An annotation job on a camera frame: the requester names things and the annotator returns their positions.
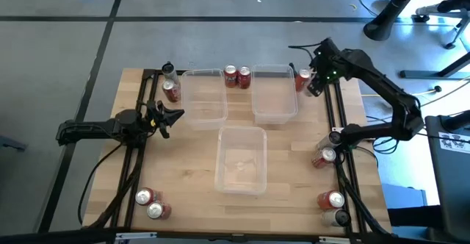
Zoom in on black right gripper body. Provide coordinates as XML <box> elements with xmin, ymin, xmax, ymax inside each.
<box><xmin>310</xmin><ymin>37</ymin><xmax>344</xmax><ymax>85</ymax></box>

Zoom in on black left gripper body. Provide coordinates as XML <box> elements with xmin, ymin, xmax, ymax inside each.
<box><xmin>141</xmin><ymin>100</ymin><xmax>170</xmax><ymax>140</ymax></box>

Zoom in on red Coca-Cola can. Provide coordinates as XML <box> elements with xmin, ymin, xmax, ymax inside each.
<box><xmin>162</xmin><ymin>79</ymin><xmax>182</xmax><ymax>104</ymax></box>
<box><xmin>294</xmin><ymin>68</ymin><xmax>312</xmax><ymax>93</ymax></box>
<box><xmin>146</xmin><ymin>201</ymin><xmax>173</xmax><ymax>220</ymax></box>
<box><xmin>311</xmin><ymin>147</ymin><xmax>338</xmax><ymax>170</ymax></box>

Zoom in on clear plastic bin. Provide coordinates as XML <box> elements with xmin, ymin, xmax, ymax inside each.
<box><xmin>214</xmin><ymin>125</ymin><xmax>268</xmax><ymax>196</ymax></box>
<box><xmin>250</xmin><ymin>63</ymin><xmax>299</xmax><ymax>126</ymax></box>
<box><xmin>181</xmin><ymin>68</ymin><xmax>229</xmax><ymax>132</ymax></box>

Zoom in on black desk leg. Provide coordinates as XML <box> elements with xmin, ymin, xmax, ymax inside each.
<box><xmin>362</xmin><ymin>0</ymin><xmax>430</xmax><ymax>42</ymax></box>

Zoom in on black table foot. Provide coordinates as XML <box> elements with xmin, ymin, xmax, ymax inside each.
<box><xmin>399</xmin><ymin>51</ymin><xmax>470</xmax><ymax>80</ymax></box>

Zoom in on grey office chair base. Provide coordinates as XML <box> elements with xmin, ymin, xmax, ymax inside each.
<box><xmin>415</xmin><ymin>4</ymin><xmax>470</xmax><ymax>50</ymax></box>

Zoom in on blue box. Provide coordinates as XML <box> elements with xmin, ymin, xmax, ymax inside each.
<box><xmin>381</xmin><ymin>183</ymin><xmax>429</xmax><ymax>210</ymax></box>

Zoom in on black crossbar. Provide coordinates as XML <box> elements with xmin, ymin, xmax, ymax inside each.
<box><xmin>0</xmin><ymin>227</ymin><xmax>470</xmax><ymax>244</ymax></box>

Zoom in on white printed sticker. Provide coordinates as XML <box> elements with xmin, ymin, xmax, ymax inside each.
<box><xmin>438</xmin><ymin>132</ymin><xmax>470</xmax><ymax>155</ymax></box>

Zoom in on grey floor object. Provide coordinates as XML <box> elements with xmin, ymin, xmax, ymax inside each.
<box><xmin>0</xmin><ymin>135</ymin><xmax>27</xmax><ymax>152</ymax></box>

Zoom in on black cabinet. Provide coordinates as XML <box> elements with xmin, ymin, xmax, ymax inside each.
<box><xmin>424</xmin><ymin>110</ymin><xmax>470</xmax><ymax>243</ymax></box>

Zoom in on black cable bundle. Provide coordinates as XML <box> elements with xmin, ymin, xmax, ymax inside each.
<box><xmin>336</xmin><ymin>151</ymin><xmax>392</xmax><ymax>237</ymax></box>
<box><xmin>86</xmin><ymin>146</ymin><xmax>146</xmax><ymax>232</ymax></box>

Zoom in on coiled black cables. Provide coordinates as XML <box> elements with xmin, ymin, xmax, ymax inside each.
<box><xmin>366</xmin><ymin>115</ymin><xmax>401</xmax><ymax>156</ymax></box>

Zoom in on thin black floor cable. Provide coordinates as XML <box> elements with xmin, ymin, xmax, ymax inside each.
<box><xmin>76</xmin><ymin>143</ymin><xmax>124</xmax><ymax>226</ymax></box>

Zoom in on silver metal bracket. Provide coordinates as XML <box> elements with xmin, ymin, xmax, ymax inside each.
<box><xmin>318</xmin><ymin>235</ymin><xmax>363</xmax><ymax>244</ymax></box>
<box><xmin>114</xmin><ymin>231</ymin><xmax>158</xmax><ymax>242</ymax></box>

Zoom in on pale floor cable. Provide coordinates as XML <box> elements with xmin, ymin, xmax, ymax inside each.
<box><xmin>361</xmin><ymin>75</ymin><xmax>470</xmax><ymax>109</ymax></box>

